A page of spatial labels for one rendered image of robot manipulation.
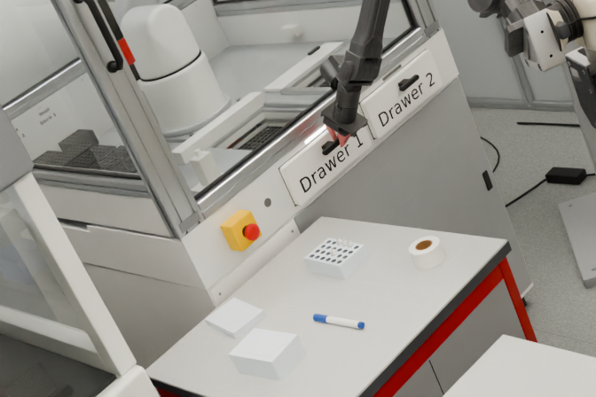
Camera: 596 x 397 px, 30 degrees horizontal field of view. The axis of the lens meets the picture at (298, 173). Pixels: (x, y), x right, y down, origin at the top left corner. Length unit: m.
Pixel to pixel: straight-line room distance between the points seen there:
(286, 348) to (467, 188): 1.13
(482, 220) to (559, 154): 1.10
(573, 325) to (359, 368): 1.32
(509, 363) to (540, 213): 1.98
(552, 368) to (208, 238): 0.94
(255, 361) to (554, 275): 1.59
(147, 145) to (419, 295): 0.68
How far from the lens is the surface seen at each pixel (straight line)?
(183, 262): 2.60
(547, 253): 3.75
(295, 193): 2.72
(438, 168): 3.11
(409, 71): 2.99
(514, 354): 2.06
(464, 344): 2.34
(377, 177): 2.94
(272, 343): 2.27
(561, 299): 3.51
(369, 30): 2.56
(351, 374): 2.17
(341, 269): 2.46
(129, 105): 2.44
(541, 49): 2.16
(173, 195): 2.52
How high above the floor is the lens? 1.96
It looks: 23 degrees down
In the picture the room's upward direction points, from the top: 24 degrees counter-clockwise
